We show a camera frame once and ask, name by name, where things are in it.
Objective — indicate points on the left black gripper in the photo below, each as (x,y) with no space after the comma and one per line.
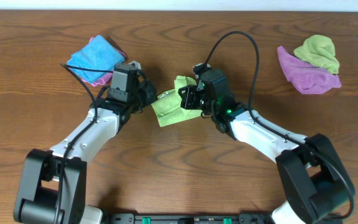
(148,87)

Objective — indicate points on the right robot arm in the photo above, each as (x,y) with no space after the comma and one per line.
(316,184)

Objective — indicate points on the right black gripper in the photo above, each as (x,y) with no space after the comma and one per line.
(190,91)

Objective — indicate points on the large green microfiber cloth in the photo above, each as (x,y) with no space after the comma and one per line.
(168,105)

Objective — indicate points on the crumpled green cloth top right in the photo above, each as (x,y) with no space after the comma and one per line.
(319,51)

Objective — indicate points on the crumpled purple cloth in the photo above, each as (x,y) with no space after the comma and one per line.
(305,77)

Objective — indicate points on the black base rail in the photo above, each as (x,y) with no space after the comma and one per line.
(244,218)

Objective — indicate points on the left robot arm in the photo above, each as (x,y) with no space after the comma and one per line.
(53,183)

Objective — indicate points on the folded pink cloth under blue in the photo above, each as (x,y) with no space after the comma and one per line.
(102,79)

